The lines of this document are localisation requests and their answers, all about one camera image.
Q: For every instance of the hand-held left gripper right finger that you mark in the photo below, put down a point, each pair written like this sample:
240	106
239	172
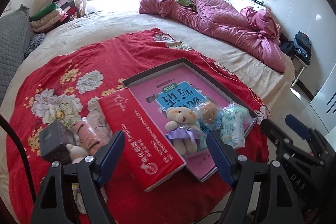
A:
220	158

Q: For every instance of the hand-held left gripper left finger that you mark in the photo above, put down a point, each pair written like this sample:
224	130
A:
110	158

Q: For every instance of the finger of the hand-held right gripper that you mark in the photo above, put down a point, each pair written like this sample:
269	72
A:
296	125
274	132

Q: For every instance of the small green tissue packet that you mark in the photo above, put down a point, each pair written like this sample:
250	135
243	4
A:
231	132

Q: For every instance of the green sponge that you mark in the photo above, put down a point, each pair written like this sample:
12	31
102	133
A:
240	112

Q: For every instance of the brown bun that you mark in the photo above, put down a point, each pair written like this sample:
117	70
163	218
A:
208	112

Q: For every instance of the teddy bear with purple ribbon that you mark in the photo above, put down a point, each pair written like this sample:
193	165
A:
181	119

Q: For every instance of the shallow dark cardboard box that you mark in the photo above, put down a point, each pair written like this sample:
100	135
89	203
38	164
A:
157	67

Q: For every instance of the pink striped plush toy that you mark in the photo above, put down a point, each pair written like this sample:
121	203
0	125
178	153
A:
89	138

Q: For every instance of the white cabinet door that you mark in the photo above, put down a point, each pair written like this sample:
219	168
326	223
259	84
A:
325	108

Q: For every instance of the red and white carton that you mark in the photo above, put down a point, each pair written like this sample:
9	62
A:
141	140

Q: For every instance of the white stool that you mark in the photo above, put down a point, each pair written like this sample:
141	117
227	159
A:
299	69

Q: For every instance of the dark blue box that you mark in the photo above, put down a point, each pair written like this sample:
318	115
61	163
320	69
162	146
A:
55	140

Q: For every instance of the dark crumpled clothes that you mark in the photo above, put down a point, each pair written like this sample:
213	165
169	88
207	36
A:
287	47

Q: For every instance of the stack of folded jeans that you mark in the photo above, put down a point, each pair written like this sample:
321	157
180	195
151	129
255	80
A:
303	47

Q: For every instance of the pink book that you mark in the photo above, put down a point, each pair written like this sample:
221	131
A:
168	82

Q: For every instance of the red floral blanket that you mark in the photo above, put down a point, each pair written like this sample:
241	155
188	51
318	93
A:
65	61

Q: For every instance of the pink quilt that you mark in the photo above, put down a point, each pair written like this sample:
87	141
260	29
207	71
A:
223	22

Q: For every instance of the beige bed sheet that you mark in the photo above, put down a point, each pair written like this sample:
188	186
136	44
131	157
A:
110	27

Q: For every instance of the black telephone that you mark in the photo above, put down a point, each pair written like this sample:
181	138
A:
257	0

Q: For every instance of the dark patterned pillow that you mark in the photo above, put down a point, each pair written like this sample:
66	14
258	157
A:
35	43

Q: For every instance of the grey quilted headboard cover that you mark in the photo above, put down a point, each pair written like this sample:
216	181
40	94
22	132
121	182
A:
13	50

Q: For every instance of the stack of folded clothes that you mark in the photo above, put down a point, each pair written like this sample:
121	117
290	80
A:
50	16

